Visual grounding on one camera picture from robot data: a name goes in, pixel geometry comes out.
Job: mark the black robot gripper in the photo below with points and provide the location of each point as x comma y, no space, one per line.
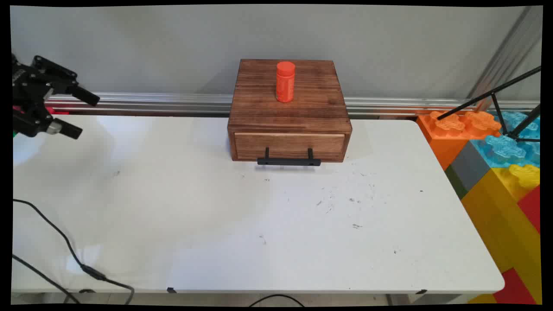
30,90

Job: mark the diagonal aluminium frame post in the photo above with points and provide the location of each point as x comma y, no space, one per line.
505,56

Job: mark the brown wooden drawer cabinet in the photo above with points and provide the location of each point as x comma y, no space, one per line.
302,112

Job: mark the horizontal aluminium rail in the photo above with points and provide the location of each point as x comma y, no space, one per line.
173,103

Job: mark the blue giant toy block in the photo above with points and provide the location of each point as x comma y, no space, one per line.
505,149

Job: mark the orange giant toy block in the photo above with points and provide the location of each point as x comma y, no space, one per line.
449,134

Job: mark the grey giant toy block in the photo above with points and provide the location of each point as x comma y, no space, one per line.
468,166

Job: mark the black tripod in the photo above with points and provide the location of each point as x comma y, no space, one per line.
501,112

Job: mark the red giant toy block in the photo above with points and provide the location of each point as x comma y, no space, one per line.
532,209

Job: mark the orange plastic bottle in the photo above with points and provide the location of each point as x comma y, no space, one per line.
285,82

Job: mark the yellow giant toy block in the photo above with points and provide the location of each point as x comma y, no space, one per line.
505,224

